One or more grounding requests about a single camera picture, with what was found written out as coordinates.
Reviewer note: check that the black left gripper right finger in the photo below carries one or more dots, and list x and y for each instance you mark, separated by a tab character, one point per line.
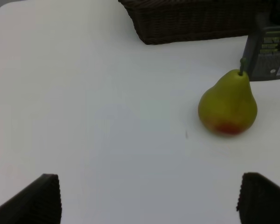
259	200

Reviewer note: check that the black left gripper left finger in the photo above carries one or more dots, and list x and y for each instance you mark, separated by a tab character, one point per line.
38	203

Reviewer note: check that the green red pear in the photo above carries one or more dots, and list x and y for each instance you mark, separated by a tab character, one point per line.
229	107

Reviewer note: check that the dark green pump bottle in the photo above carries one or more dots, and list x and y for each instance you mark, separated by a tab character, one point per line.
262	50

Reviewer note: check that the dark brown wicker basket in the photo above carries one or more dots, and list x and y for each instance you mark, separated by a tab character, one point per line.
166	21

